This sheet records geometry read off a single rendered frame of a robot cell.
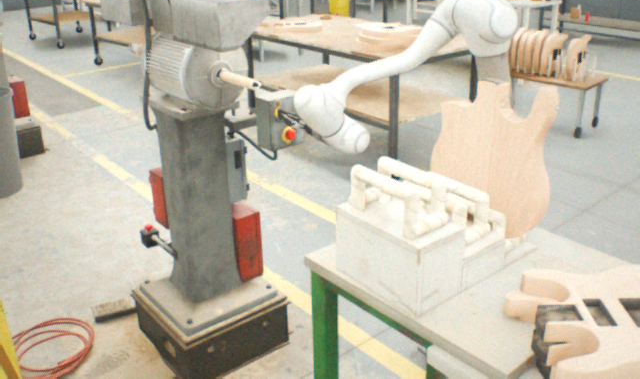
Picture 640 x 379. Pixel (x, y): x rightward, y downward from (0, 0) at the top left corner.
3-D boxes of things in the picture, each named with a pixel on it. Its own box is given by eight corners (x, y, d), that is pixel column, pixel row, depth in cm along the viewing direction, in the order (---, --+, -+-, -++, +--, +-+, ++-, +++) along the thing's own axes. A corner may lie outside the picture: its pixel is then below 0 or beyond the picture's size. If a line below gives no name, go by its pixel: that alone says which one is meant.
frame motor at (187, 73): (141, 97, 235) (133, 30, 225) (202, 84, 250) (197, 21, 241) (192, 119, 205) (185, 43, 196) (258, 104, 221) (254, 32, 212)
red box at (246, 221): (211, 261, 277) (204, 187, 263) (235, 252, 284) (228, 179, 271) (242, 284, 259) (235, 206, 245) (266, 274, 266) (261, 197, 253)
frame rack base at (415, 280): (334, 269, 150) (333, 206, 144) (379, 249, 159) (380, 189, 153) (416, 319, 131) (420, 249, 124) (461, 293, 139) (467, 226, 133)
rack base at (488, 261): (378, 250, 159) (379, 218, 155) (421, 230, 168) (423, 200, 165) (461, 294, 139) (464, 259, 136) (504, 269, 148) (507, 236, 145)
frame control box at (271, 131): (227, 154, 247) (222, 92, 238) (270, 142, 260) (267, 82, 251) (262, 171, 230) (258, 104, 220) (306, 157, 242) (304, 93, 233)
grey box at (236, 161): (210, 194, 260) (199, 67, 240) (231, 187, 266) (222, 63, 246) (229, 205, 249) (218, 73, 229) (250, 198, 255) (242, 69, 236)
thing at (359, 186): (348, 209, 142) (348, 172, 139) (358, 205, 144) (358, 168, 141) (357, 214, 140) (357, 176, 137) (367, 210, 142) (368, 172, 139)
